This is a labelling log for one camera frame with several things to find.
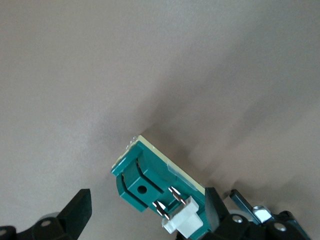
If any brown table mat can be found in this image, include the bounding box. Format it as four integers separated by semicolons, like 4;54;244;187
0;0;320;240

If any green load switch white lever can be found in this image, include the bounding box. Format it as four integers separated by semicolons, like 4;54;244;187
110;134;209;240

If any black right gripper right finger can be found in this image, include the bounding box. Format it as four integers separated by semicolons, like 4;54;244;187
201;187;311;240

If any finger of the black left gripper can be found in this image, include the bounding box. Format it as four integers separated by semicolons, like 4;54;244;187
229;188;273;224

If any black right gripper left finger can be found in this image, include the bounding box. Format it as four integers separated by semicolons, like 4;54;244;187
0;188;93;240

